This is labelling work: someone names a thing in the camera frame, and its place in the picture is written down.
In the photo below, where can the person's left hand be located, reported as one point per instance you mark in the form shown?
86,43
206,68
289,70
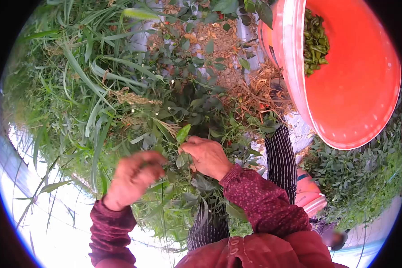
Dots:
130,182

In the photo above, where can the person's right fingers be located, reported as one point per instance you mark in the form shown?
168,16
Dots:
191,147

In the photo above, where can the green chili pepper plant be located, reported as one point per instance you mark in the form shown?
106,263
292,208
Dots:
201,110

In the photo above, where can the person's left fingers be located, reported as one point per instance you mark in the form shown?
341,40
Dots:
152,162

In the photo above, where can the person's legs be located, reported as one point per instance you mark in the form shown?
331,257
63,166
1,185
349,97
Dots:
281,160

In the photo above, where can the pile of green chili peppers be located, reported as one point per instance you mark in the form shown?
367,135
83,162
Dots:
315,43

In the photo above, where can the person's right hand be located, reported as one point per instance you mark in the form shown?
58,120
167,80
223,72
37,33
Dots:
209,159

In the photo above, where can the large orange plastic bucket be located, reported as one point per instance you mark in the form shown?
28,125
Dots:
351,77

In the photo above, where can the tall green grass clump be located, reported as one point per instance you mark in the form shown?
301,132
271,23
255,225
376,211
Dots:
77,83

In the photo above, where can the row of pepper plants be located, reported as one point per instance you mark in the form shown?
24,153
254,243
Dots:
358,181

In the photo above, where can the small orange bucket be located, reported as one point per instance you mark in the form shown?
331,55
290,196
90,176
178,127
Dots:
308,194

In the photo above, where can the person's body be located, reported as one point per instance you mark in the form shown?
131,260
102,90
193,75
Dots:
264,251

